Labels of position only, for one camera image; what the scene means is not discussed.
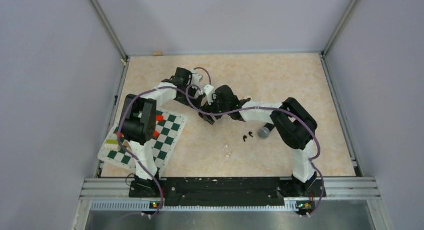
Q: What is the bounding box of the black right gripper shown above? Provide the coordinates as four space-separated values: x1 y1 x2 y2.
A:
200 93 230 125

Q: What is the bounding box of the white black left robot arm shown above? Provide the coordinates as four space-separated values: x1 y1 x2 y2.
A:
117 67 216 197

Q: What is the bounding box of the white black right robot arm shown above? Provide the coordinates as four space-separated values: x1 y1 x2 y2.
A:
199 85 318 196

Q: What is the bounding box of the red rectangular block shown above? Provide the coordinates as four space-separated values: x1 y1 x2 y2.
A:
156 115 164 122

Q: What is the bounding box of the green white chessboard mat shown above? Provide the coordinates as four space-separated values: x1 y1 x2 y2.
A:
97 108 188 175

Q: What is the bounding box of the wooden block in corner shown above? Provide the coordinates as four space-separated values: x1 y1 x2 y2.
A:
152 51 163 56

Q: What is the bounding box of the red hexagonal block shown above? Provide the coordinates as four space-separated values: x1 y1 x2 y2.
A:
153 131 160 139

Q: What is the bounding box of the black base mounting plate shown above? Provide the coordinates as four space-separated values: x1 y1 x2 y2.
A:
129 177 327 207

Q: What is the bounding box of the green wooden block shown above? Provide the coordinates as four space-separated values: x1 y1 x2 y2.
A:
104 139 119 145

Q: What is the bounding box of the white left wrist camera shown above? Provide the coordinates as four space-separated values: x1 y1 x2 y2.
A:
202 84 215 103

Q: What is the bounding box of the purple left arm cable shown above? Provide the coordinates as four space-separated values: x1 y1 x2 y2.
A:
116 66 213 220

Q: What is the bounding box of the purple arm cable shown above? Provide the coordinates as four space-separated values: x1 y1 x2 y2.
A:
116 66 213 220
184 84 326 217

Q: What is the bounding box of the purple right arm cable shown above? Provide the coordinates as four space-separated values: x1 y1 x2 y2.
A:
184 84 326 217

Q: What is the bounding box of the aluminium front rail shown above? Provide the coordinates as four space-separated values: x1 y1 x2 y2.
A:
71 177 394 229

